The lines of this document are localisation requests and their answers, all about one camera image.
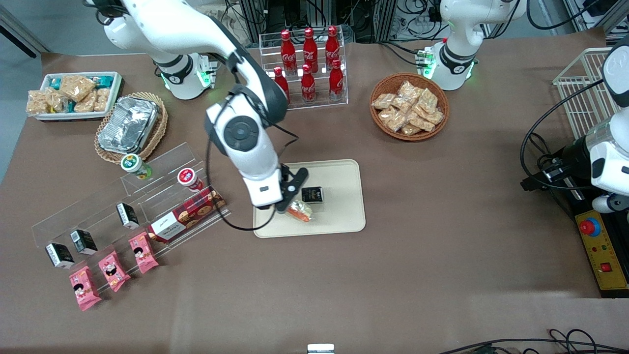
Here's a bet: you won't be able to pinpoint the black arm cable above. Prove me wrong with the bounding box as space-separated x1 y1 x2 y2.
519 78 612 191
205 74 301 232

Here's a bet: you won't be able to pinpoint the black box with gold print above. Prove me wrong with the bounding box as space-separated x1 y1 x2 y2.
300 186 326 206

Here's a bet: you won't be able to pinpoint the red cookie box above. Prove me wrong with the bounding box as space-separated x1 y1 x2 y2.
147 186 227 244

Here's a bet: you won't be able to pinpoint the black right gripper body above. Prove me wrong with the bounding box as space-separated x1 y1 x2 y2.
279 165 310 201

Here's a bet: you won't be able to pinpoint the white wire basket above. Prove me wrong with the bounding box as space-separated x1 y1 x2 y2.
552 47 623 141

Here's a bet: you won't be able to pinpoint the yellow emergency stop box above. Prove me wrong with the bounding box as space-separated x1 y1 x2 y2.
574 209 629 298

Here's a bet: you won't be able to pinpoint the triangle sandwich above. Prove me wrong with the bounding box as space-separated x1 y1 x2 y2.
286 199 314 223

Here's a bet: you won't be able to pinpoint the crumpled beige cloth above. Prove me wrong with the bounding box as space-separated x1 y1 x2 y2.
216 4 262 50

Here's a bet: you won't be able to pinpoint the dark metal bar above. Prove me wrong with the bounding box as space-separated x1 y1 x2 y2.
0 6 38 59

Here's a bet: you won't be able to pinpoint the oval wicker basket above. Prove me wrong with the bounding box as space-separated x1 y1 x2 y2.
94 91 169 165

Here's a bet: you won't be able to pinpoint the clear acrylic bottle rack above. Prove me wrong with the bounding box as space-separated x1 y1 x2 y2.
258 29 349 114

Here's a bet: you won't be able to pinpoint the aluminium foil container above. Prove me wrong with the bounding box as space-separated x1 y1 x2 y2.
97 96 160 154

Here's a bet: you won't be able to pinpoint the aluminium frame with cables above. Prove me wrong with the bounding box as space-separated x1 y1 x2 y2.
224 0 445 44

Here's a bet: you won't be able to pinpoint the red cola bottle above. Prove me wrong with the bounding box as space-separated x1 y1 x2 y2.
280 29 297 75
273 67 291 105
303 27 319 74
325 26 341 69
300 64 316 104
329 59 345 101

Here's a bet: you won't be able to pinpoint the wrapped rice cracker pack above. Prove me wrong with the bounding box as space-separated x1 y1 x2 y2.
74 91 98 114
93 88 112 113
47 89 70 114
59 74 97 103

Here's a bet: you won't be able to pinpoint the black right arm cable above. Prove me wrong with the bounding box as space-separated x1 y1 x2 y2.
205 74 301 232

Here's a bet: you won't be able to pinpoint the pink snack pack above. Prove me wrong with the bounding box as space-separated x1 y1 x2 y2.
97 250 132 293
128 232 160 275
68 265 102 312

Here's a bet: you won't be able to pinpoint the clear acrylic stepped shelf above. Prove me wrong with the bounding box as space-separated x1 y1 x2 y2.
31 142 232 292

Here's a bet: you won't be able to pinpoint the round wicker basket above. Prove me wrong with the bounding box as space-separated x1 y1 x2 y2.
369 73 451 143

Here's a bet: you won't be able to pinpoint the red-lid drink bottle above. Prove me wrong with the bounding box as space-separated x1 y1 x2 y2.
177 168 204 193

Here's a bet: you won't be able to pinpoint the beige plastic tray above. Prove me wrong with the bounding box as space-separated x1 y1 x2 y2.
253 158 367 239

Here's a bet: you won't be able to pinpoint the small black carton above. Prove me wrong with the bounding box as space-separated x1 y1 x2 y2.
115 203 141 231
45 242 76 269
70 229 98 256

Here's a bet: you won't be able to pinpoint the white rectangular snack bin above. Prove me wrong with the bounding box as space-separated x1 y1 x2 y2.
29 72 124 123

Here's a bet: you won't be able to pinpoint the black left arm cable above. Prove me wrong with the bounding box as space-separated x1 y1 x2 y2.
519 78 612 191

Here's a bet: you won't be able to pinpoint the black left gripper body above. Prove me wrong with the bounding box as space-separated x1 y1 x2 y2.
542 138 594 184

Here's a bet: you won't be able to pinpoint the black floor cables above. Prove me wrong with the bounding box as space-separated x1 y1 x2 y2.
436 328 629 354

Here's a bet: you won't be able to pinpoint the green-lid drink bottle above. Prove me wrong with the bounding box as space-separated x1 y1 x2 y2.
121 153 153 180

